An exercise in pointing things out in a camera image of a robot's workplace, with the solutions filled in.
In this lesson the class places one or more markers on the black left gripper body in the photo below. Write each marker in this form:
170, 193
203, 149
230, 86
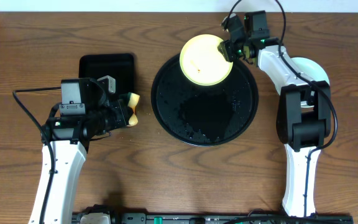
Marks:
125, 111

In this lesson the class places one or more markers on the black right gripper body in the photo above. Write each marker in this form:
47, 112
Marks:
227, 50

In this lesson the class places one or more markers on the yellow sponge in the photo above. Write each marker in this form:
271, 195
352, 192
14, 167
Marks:
133, 100

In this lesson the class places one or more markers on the yellow plate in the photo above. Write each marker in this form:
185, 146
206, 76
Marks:
201, 61

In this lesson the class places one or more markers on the light green plate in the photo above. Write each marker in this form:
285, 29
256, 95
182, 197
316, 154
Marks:
312, 69

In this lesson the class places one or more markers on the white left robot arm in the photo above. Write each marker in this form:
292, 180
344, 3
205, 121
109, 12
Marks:
64, 152

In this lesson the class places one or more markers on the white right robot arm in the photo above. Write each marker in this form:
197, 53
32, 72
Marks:
304, 110

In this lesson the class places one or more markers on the black rectangular tray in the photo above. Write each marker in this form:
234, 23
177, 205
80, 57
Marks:
121, 67

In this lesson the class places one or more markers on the black round tray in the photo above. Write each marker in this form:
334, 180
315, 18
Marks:
204, 115

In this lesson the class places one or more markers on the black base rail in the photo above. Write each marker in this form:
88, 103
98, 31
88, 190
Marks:
253, 218

